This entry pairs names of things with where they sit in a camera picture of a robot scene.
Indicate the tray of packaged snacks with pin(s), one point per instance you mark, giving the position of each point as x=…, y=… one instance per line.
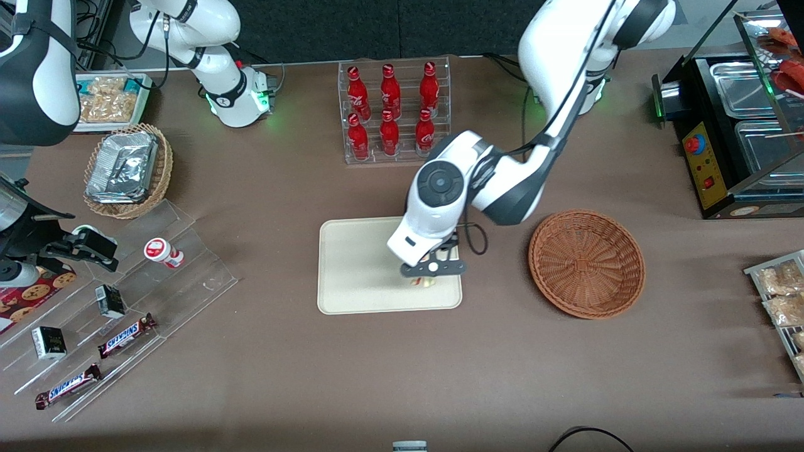
x=750, y=271

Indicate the red cola bottle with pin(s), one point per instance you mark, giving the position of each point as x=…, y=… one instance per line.
x=391, y=93
x=429, y=89
x=358, y=139
x=424, y=133
x=389, y=135
x=357, y=94

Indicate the clear acrylic stepped display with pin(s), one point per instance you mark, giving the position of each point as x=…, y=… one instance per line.
x=188, y=282

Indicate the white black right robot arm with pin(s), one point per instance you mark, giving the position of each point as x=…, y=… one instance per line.
x=220, y=94

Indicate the tan wicker basket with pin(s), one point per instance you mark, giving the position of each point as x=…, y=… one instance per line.
x=160, y=182

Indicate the small black carton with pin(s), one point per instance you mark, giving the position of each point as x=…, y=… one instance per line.
x=110, y=301
x=49, y=343

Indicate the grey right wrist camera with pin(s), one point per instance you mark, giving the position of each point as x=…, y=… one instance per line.
x=16, y=274

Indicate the brown round wicker basket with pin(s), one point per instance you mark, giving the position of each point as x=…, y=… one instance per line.
x=587, y=263

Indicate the cream plastic tray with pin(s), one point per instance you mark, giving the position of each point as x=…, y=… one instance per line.
x=358, y=270

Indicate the small blue object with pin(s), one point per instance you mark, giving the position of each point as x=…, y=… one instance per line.
x=788, y=395

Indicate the small red white bottle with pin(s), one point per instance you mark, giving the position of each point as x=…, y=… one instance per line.
x=160, y=251

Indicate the clear acrylic bottle rack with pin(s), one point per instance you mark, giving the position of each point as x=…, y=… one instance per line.
x=405, y=157

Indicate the red food in warmer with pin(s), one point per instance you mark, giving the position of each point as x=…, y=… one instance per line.
x=785, y=47

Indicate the steel warmer pan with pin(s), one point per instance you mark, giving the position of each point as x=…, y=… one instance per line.
x=763, y=147
x=741, y=88

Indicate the stack of foil trays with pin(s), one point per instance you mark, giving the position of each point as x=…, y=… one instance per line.
x=122, y=166

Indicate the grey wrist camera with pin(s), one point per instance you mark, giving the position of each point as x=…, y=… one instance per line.
x=16, y=274
x=449, y=268

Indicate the clear bag of crackers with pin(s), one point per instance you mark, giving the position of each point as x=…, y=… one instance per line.
x=110, y=108
x=108, y=85

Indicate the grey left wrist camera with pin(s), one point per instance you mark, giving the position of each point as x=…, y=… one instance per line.
x=449, y=268

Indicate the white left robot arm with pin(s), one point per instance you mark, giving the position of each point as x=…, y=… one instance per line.
x=553, y=50

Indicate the small grey object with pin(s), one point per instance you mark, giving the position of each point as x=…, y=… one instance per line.
x=409, y=447

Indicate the red cookie print package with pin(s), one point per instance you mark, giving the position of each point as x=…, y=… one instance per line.
x=31, y=298

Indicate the black food warmer cabinet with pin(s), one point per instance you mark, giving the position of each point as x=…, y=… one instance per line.
x=703, y=163

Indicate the triangle sandwich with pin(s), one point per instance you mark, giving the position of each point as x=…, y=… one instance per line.
x=427, y=282

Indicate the white snack tray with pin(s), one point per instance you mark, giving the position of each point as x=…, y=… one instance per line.
x=144, y=116

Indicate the snickers chocolate bar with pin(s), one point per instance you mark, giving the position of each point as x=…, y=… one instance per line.
x=125, y=336
x=68, y=387

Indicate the clear bagged snack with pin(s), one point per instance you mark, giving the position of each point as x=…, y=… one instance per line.
x=779, y=279
x=799, y=340
x=800, y=364
x=785, y=309

